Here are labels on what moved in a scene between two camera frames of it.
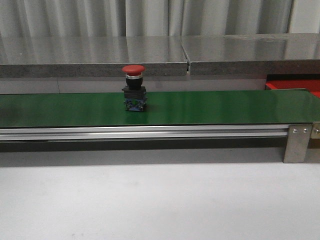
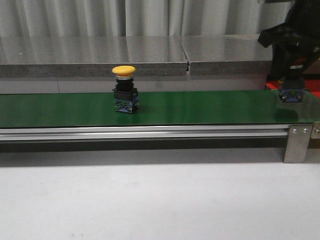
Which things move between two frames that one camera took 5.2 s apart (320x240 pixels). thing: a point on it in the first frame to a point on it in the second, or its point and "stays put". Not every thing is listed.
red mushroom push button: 135,95 to 293,83
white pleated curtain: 28,18 stays put
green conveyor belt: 164,108 stays put
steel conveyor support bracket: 297,142 stays put
